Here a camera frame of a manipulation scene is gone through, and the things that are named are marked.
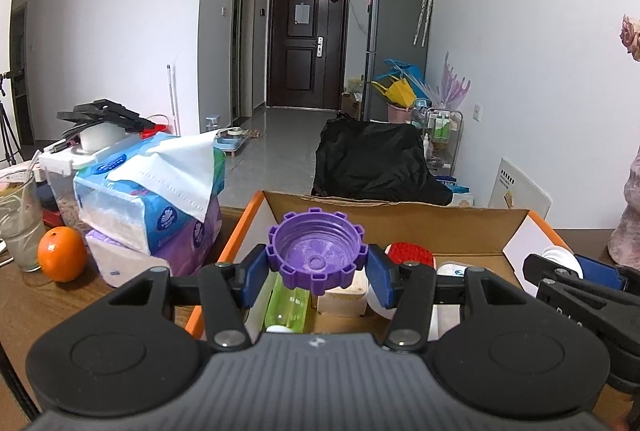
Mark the purple tissue pack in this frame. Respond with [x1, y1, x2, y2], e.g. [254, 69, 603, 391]
[85, 196, 223, 288]

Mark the small brown cardboard box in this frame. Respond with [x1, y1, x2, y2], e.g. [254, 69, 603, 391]
[341, 78, 365, 119]

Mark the white folded umbrella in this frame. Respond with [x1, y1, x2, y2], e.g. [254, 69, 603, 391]
[412, 0, 435, 48]

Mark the black clamp tool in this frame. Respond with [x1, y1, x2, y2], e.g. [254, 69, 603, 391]
[56, 98, 157, 135]

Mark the clear storage container white lid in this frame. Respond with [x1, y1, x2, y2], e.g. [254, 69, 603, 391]
[39, 131, 146, 232]

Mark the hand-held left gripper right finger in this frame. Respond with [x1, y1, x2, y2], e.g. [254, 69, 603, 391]
[367, 243, 538, 354]

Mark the blue pet water feeder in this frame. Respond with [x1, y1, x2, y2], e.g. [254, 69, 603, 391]
[205, 114, 244, 158]

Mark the dark brown entrance door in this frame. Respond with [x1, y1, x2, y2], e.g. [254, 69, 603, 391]
[267, 0, 351, 112]

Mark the white tape roll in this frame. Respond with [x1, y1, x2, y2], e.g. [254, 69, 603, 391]
[541, 246, 583, 278]

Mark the cream square box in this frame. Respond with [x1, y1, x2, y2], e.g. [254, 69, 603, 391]
[316, 268, 370, 316]

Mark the red bucket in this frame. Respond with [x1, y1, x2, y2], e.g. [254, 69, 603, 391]
[141, 114, 170, 141]

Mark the blue tissue pack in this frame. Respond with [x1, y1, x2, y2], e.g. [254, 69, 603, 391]
[73, 130, 227, 257]

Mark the white handled mop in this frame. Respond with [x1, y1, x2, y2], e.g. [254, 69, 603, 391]
[166, 64, 180, 137]

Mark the interior door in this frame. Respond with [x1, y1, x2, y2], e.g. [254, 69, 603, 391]
[231, 0, 258, 122]

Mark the blue package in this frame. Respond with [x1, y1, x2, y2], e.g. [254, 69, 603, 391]
[435, 175, 471, 194]

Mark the orange fruit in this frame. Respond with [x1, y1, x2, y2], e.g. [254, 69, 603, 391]
[37, 226, 88, 283]

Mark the white round container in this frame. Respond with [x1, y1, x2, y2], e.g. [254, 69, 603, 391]
[79, 122, 127, 153]

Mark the black cloth covered chair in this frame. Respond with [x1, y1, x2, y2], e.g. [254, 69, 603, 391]
[311, 111, 453, 207]

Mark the red ribbed cap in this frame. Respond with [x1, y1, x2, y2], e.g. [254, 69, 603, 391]
[386, 242, 434, 265]

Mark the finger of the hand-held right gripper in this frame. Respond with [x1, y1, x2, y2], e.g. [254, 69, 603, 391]
[522, 252, 583, 299]
[574, 253, 640, 298]

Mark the drinking glass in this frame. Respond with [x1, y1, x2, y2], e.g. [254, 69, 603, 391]
[0, 168, 47, 272]

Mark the grey refrigerator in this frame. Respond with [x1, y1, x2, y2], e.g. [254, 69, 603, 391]
[364, 0, 432, 124]

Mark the pink textured vase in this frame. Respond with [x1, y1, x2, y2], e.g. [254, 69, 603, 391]
[605, 146, 640, 272]

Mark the metal trolley cart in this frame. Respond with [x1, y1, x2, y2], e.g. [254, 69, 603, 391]
[422, 108, 463, 174]

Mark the white flat board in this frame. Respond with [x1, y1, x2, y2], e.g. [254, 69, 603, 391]
[487, 158, 552, 214]

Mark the orange and white cardboard box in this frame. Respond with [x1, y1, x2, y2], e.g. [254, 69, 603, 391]
[184, 190, 583, 342]

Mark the purple feather decoration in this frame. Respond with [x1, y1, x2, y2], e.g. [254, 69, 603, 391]
[431, 52, 472, 111]

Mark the white round jar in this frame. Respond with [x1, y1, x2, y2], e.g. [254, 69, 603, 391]
[436, 261, 471, 284]

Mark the purple gear-shaped cap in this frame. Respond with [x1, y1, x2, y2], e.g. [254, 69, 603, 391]
[266, 207, 369, 297]

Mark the black tripod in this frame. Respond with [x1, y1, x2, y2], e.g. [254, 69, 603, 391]
[0, 70, 21, 167]

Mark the red container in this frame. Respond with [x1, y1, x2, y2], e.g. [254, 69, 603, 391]
[41, 206, 66, 229]

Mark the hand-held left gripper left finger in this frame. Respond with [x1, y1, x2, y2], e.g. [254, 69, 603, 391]
[107, 243, 272, 353]

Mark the green spray bottle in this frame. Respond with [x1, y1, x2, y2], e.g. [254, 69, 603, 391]
[263, 271, 312, 334]

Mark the pink bin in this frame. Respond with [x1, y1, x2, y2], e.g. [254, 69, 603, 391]
[387, 102, 413, 124]

